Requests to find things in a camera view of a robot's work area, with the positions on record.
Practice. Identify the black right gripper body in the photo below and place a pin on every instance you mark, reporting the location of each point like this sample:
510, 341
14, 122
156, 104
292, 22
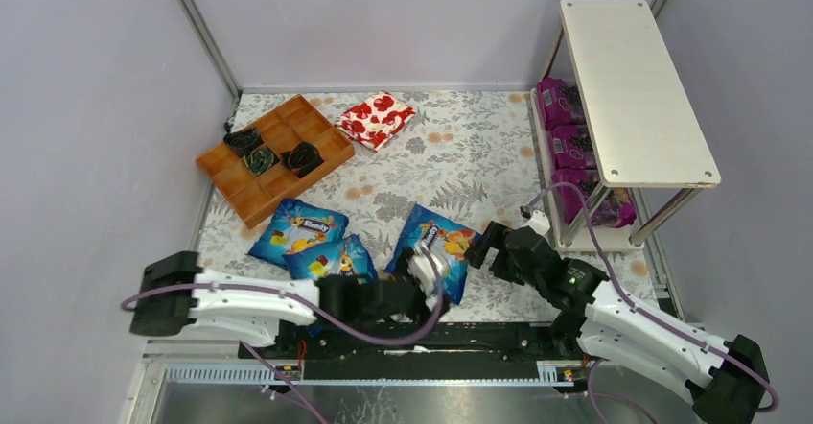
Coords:
498, 250

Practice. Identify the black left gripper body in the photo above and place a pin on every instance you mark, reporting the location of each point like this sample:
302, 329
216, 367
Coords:
394, 294

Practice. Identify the blue Slendy candy bag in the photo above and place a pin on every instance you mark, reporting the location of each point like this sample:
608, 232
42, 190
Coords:
294, 227
446, 239
345, 257

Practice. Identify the purple candy bag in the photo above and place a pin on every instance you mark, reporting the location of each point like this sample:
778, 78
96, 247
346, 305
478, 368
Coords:
572, 147
560, 103
616, 211

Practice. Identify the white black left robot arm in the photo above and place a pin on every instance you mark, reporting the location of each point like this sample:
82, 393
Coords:
178, 296

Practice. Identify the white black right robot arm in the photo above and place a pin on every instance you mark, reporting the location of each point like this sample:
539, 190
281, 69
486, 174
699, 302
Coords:
723, 381

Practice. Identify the purple candy bag on shelf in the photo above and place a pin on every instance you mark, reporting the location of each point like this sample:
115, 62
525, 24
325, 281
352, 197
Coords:
560, 103

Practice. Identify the white wooden two-tier shelf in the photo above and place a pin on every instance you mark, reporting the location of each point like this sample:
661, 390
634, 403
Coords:
644, 131

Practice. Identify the orange black rolled sock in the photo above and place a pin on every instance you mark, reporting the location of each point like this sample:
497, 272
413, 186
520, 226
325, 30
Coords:
302, 159

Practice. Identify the orange wooden divider tray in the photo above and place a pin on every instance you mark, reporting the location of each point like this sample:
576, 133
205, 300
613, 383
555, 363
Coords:
256, 198

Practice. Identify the red floral folded cloth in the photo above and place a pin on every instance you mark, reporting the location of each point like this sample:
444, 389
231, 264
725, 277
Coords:
376, 120

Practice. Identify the green black rolled sock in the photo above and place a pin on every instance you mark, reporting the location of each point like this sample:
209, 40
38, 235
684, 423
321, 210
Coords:
260, 160

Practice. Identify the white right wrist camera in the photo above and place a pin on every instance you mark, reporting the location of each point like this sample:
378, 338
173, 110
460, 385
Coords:
538, 222

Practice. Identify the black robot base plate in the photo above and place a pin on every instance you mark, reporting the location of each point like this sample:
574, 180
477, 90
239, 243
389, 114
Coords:
452, 351

